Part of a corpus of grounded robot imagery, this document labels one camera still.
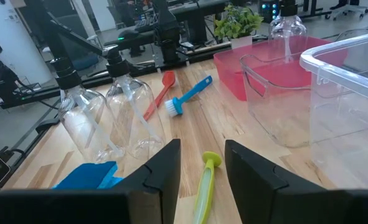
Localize black computer tower blue lights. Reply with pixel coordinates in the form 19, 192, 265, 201
258, 0, 280, 22

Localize large clear plastic bin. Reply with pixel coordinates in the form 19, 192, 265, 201
299, 30, 368, 190

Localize clear plastic pump bottle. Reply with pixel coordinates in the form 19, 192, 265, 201
104, 45, 166, 159
49, 57, 127, 164
268, 0, 308, 63

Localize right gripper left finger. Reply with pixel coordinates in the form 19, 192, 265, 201
115, 138, 182, 224

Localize blue dish brush white bristles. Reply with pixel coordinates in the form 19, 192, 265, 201
164, 75, 214, 118

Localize grey office chair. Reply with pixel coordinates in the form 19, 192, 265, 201
328, 0, 368, 21

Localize green plant in white pot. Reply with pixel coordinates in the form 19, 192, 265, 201
214, 4, 265, 49

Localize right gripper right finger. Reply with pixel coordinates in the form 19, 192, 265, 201
224, 139, 337, 224

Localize small clear organizer bin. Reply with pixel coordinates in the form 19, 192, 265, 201
239, 54, 318, 149

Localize black table edge bracket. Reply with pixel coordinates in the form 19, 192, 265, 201
35, 116, 61, 134

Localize pink plastic bin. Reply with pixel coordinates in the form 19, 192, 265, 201
214, 35, 348, 102

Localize black keyboard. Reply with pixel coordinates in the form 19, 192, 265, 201
133, 14, 159, 32

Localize red plastic spoon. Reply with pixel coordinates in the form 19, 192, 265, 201
143, 70, 177, 121

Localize black computer mouse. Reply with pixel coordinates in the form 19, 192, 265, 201
117, 29, 140, 41

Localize black aluminium rig frame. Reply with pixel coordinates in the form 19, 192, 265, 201
0, 0, 265, 110

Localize lime green dish wand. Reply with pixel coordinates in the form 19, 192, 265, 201
192, 151, 223, 224

